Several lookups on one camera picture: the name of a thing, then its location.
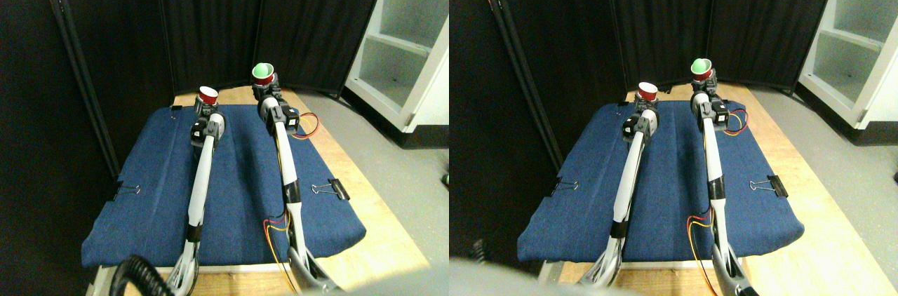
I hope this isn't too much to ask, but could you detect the dark blue cloth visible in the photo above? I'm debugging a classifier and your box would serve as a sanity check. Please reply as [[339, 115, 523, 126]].
[[81, 105, 367, 269], [517, 102, 805, 263]]

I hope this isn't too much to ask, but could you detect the white shelf unit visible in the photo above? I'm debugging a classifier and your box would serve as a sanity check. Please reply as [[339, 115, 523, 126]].
[[344, 0, 449, 135], [798, 0, 898, 132]]

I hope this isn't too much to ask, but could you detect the curtain stand pole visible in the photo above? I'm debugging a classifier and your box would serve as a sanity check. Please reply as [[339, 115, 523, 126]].
[[42, 0, 121, 179], [477, 0, 563, 172]]

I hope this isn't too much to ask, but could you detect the red and yellow wire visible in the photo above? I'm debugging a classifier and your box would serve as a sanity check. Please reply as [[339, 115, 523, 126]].
[[262, 215, 298, 294], [685, 213, 721, 296]]

